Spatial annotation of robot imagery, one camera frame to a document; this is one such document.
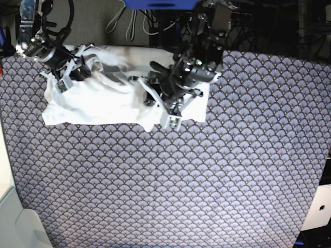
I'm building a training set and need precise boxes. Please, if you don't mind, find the blue box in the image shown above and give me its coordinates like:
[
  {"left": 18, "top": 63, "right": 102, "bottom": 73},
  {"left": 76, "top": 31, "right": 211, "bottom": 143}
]
[{"left": 125, "top": 0, "right": 198, "bottom": 10}]

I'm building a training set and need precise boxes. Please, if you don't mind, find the grey looped cable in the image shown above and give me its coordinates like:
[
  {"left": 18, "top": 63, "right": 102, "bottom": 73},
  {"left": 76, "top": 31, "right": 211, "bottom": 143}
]
[{"left": 106, "top": 0, "right": 138, "bottom": 41}]

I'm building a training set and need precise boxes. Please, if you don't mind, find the patterned table cloth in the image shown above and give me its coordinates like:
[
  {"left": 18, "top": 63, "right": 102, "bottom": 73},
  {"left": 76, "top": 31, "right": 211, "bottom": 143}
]
[{"left": 1, "top": 52, "right": 330, "bottom": 247}]

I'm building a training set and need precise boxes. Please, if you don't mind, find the grey plastic bin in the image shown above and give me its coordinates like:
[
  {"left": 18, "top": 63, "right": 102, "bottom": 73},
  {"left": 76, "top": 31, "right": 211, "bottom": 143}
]
[{"left": 1, "top": 187, "right": 52, "bottom": 247}]

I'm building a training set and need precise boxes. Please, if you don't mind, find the white T-shirt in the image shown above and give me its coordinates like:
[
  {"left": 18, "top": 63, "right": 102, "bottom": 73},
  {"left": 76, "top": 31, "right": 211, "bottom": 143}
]
[{"left": 42, "top": 46, "right": 210, "bottom": 132}]

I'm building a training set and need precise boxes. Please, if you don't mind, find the white apple box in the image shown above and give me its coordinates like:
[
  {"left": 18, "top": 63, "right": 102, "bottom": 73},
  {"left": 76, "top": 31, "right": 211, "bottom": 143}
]
[{"left": 301, "top": 184, "right": 331, "bottom": 231}]

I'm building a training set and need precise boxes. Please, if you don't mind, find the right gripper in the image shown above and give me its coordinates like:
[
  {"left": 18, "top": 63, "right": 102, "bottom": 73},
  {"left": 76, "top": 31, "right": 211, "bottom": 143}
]
[{"left": 40, "top": 43, "right": 94, "bottom": 93}]

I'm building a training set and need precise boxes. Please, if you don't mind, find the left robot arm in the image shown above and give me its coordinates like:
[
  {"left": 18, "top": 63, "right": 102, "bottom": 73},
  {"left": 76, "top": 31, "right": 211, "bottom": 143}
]
[{"left": 127, "top": 1, "right": 236, "bottom": 130}]

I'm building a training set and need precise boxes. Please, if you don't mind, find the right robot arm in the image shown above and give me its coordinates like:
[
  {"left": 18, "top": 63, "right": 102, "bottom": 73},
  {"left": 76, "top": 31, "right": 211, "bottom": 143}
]
[{"left": 16, "top": 1, "right": 92, "bottom": 93}]

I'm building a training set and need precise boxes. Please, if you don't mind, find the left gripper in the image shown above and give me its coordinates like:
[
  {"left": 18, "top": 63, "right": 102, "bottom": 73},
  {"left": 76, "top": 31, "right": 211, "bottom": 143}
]
[{"left": 129, "top": 76, "right": 204, "bottom": 130}]

